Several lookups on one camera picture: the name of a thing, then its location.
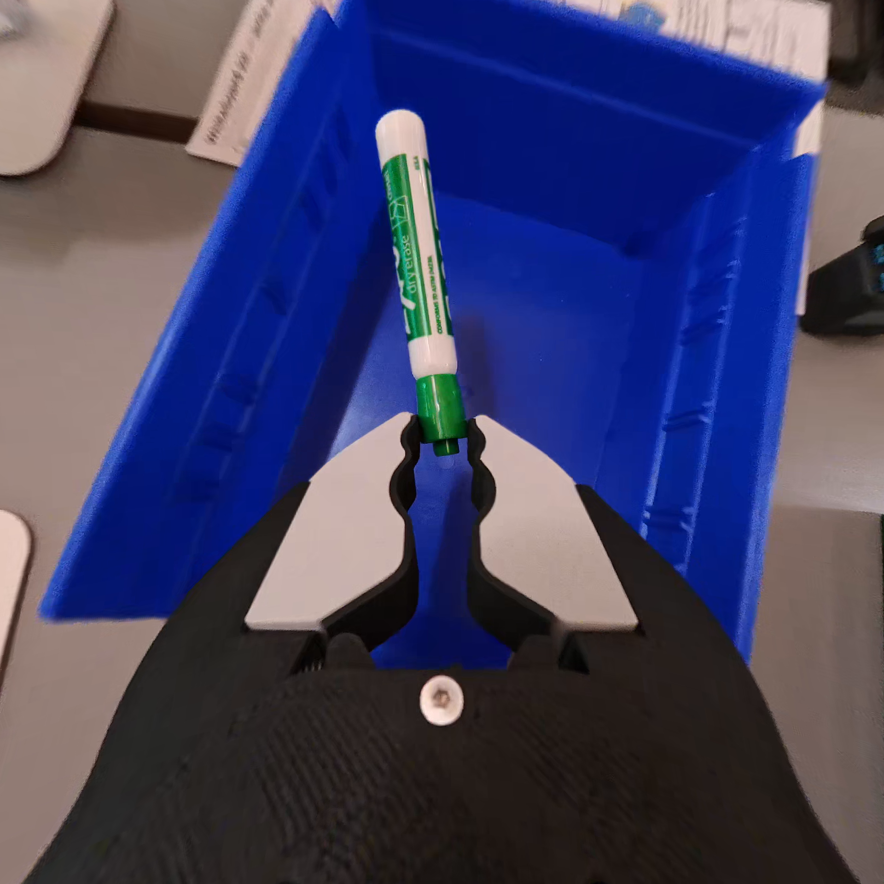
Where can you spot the green dry-erase marker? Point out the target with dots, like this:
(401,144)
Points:
(414,276)

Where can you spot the black device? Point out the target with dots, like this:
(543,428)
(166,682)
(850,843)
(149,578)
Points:
(842,290)

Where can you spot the blue plastic bin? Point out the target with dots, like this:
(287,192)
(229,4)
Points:
(552,311)

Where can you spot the green marker cap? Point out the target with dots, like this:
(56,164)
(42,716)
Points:
(436,407)

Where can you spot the printed instruction sheet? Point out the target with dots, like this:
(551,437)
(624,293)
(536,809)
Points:
(228,103)

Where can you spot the wooden sign stand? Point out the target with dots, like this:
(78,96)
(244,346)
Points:
(48,90)

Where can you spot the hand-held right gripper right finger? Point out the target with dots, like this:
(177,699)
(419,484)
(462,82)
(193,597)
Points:
(545,545)

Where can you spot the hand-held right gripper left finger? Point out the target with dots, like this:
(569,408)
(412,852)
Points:
(331,539)

